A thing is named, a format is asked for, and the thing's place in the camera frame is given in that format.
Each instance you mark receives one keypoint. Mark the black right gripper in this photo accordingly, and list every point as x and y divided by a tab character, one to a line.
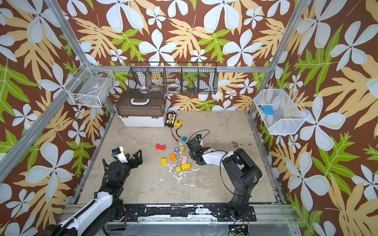
194	146

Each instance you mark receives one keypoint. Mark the yellow tape measure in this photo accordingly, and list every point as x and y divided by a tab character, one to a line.
178	123

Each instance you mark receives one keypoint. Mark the brown lid white toolbox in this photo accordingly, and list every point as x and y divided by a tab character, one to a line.
137	109

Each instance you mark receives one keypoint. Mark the aluminium corner frame post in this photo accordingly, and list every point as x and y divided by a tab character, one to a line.
288	33

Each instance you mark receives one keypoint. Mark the red wooden arch block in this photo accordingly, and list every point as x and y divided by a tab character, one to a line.
160	147

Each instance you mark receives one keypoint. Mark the yellow rectangular wooden block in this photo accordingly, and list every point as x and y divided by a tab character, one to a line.
186	166

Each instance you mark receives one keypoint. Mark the yellow wooden block left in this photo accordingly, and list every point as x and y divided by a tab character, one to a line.
163	161

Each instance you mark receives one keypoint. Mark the white wire basket right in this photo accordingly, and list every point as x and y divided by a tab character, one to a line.
289	113

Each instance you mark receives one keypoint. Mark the pink wooden block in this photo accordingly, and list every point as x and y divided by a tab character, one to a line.
184	160

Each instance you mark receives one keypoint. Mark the blue object in basket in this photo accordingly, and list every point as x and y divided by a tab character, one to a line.
268	110

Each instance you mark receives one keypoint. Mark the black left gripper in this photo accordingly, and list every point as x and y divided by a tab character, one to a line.
139	161

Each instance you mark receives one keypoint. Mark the white wire basket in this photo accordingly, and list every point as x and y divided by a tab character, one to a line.
90	85
289	113

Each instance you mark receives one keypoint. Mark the orange wooden block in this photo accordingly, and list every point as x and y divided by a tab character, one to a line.
173	157

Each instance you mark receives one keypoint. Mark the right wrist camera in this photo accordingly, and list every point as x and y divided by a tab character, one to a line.
199	139

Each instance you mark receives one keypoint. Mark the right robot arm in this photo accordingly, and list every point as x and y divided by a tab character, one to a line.
243	173

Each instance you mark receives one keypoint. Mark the black charging board yellow connectors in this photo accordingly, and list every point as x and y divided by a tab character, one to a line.
170	119

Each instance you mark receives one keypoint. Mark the white wire basket left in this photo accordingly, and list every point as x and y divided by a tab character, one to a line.
90	85

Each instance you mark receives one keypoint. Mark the black wire wall basket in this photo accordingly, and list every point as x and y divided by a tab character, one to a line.
173	77

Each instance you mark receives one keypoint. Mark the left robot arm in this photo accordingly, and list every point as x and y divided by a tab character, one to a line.
106	204

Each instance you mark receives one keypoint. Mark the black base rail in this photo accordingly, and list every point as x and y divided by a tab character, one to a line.
221	212

